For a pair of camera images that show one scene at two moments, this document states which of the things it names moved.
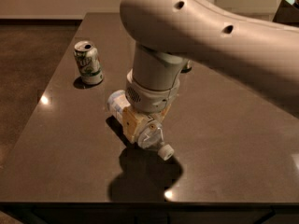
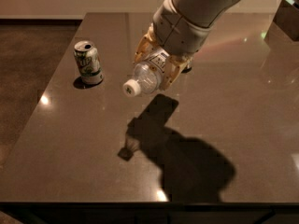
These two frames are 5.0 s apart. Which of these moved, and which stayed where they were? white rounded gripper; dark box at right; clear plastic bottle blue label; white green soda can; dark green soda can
Moved: white rounded gripper; clear plastic bottle blue label
Stayed: dark box at right; dark green soda can; white green soda can
